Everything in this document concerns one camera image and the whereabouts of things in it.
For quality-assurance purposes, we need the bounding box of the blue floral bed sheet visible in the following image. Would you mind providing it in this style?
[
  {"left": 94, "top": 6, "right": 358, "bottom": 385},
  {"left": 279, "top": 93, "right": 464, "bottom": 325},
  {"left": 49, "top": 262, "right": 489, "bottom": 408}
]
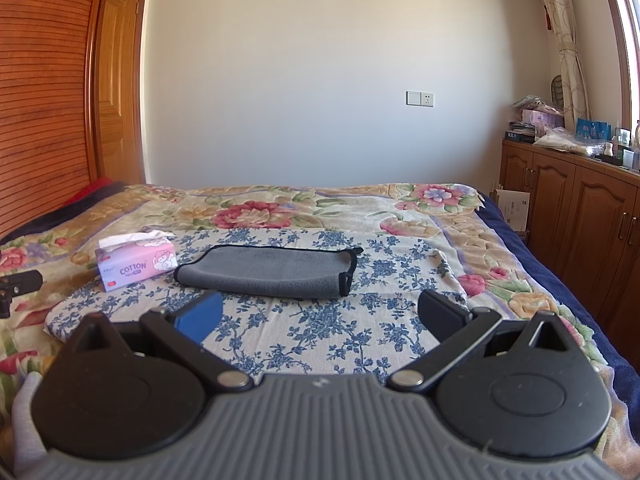
[{"left": 45, "top": 227, "right": 469, "bottom": 380}]

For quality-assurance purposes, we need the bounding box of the group of small bottles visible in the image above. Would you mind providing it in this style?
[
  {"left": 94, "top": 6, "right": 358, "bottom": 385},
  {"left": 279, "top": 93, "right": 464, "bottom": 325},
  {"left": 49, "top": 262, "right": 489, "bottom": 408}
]
[{"left": 604, "top": 120, "right": 640, "bottom": 170}]

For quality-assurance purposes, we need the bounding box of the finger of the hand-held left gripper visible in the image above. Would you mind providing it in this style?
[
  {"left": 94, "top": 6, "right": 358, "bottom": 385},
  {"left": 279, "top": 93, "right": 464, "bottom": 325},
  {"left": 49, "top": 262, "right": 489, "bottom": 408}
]
[{"left": 0, "top": 270, "right": 44, "bottom": 319}]

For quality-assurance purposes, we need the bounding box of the wooden door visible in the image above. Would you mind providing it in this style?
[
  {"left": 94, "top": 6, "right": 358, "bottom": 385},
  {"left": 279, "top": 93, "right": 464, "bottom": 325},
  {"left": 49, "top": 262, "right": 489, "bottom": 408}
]
[{"left": 92, "top": 0, "right": 149, "bottom": 186}]

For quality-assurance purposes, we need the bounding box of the white cardboard box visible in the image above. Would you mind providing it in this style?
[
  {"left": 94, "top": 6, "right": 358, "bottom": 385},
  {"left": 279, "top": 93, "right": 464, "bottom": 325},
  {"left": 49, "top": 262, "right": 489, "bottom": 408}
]
[{"left": 492, "top": 182, "right": 531, "bottom": 247}]

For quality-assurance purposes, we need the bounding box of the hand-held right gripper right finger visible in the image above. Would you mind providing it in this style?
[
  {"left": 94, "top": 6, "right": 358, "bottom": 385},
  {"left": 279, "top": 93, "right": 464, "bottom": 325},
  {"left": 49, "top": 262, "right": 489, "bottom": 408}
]
[{"left": 387, "top": 288, "right": 585, "bottom": 393}]

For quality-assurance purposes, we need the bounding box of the pink tissue box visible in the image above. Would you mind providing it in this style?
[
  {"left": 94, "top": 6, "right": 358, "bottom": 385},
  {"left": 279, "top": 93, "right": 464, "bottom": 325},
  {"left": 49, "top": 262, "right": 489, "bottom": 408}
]
[{"left": 95, "top": 230, "right": 179, "bottom": 293}]

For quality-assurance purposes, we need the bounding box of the wooden window frame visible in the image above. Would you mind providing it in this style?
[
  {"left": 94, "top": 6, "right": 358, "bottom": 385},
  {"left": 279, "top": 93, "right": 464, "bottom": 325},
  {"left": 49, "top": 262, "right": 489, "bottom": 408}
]
[{"left": 595, "top": 0, "right": 640, "bottom": 135}]

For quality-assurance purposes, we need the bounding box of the patterned beige curtain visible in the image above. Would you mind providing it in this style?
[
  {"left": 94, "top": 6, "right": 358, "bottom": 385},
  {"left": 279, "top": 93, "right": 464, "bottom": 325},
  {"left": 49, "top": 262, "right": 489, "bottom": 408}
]
[{"left": 530, "top": 0, "right": 592, "bottom": 126}]

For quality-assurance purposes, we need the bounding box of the floral blanket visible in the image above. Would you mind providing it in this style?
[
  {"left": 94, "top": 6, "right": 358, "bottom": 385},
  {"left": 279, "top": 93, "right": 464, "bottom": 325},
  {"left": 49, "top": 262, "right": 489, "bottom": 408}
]
[{"left": 0, "top": 182, "right": 632, "bottom": 480}]

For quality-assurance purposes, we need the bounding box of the red cloth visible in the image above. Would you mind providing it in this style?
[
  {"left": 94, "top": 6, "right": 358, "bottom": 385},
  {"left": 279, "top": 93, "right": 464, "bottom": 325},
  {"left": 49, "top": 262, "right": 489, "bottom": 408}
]
[{"left": 62, "top": 176, "right": 116, "bottom": 206}]

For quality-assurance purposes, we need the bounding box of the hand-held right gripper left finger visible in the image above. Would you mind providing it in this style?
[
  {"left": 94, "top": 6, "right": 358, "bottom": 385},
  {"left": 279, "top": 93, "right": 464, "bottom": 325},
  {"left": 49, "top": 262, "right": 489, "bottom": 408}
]
[{"left": 55, "top": 291, "right": 253, "bottom": 392}]

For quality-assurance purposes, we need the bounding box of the grey clothing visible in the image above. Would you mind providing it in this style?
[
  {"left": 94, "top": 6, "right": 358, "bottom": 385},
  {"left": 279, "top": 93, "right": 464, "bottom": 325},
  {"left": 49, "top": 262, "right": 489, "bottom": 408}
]
[{"left": 11, "top": 371, "right": 53, "bottom": 480}]

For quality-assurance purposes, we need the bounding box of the stack of dark books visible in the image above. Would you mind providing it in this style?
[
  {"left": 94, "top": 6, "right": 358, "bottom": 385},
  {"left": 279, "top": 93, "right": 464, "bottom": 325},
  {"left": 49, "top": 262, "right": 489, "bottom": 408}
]
[{"left": 505, "top": 121, "right": 539, "bottom": 142}]

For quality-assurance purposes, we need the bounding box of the blue printed box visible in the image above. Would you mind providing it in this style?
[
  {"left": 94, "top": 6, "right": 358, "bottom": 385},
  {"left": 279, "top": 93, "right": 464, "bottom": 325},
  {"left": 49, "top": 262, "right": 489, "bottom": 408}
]
[{"left": 575, "top": 118, "right": 612, "bottom": 140}]

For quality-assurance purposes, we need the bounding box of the clear plastic bag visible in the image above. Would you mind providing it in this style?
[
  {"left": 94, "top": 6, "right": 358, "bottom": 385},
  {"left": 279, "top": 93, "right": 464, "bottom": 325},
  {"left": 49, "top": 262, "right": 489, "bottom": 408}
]
[{"left": 534, "top": 127, "right": 609, "bottom": 157}]

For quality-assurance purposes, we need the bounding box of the wooden cabinet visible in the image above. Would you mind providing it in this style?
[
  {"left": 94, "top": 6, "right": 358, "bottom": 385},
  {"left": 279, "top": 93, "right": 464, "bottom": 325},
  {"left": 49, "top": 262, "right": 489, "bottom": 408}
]
[{"left": 500, "top": 139, "right": 640, "bottom": 342}]

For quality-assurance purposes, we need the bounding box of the purple and grey towel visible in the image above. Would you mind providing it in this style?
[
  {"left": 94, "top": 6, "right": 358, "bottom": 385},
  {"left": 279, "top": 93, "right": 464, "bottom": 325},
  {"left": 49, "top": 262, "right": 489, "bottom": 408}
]
[{"left": 173, "top": 245, "right": 364, "bottom": 300}]

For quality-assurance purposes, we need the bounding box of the pink storage box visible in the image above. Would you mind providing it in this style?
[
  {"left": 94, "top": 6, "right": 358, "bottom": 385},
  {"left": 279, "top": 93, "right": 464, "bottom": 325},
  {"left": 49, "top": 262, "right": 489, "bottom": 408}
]
[{"left": 521, "top": 109, "right": 564, "bottom": 129}]

